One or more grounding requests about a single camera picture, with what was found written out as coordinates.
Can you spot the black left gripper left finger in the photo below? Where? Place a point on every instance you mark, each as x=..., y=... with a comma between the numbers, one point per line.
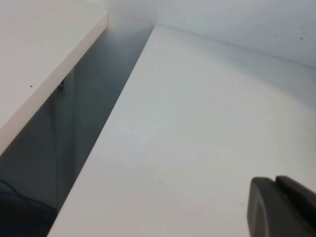
x=264, y=212

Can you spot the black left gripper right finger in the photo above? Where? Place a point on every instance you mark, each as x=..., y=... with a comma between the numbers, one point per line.
x=302, y=202

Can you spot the white neighbouring desk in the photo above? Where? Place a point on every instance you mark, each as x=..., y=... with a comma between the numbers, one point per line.
x=37, y=61

